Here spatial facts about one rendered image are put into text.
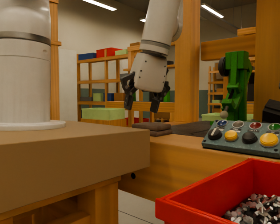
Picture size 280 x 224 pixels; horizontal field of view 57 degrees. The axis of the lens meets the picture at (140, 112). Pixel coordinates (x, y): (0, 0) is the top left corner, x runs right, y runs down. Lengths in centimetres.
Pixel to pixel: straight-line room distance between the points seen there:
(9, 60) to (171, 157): 40
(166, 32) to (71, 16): 849
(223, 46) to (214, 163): 84
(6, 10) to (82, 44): 862
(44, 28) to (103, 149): 30
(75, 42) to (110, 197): 853
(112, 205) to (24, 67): 36
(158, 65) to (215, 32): 1134
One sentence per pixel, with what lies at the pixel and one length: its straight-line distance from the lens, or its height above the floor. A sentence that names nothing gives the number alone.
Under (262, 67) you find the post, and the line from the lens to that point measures 114.
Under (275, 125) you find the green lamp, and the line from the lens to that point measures 55.
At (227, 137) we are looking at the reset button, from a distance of 54.
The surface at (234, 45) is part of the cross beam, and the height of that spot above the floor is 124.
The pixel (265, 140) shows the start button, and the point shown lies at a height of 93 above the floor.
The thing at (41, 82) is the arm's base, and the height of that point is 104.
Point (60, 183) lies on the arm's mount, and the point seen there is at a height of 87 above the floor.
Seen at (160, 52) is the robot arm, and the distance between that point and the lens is 71.
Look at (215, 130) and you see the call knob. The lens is 56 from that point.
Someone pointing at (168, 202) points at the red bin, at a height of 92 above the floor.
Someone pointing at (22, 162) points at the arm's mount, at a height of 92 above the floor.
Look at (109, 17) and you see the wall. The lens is 1030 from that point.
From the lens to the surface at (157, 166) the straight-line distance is 63.
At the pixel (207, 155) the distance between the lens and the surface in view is 55.
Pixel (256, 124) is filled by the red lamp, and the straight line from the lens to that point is 56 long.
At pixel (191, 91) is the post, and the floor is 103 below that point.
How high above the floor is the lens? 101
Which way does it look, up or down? 4 degrees down
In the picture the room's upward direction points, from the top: straight up
